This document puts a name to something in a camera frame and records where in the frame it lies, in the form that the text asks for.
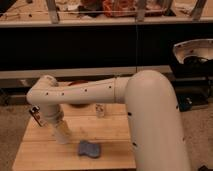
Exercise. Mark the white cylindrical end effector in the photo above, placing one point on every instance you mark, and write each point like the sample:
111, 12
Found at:
62, 132

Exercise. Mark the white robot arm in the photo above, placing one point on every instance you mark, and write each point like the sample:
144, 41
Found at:
154, 117

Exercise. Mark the blue eraser sponge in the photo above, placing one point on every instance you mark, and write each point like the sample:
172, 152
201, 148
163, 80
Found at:
86, 148

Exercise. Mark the orange ceramic bowl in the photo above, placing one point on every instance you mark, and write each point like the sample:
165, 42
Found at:
75, 83

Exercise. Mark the small dark card box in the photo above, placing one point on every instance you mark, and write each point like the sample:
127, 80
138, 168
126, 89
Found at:
35, 113

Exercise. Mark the small clear glass bottle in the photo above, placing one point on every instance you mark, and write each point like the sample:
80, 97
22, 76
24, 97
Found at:
100, 110

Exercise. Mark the orange basket on shelf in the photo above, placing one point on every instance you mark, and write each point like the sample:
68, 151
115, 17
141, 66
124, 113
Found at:
118, 8

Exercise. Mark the silver metal dome lamp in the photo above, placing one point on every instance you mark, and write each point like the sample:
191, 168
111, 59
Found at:
201, 48

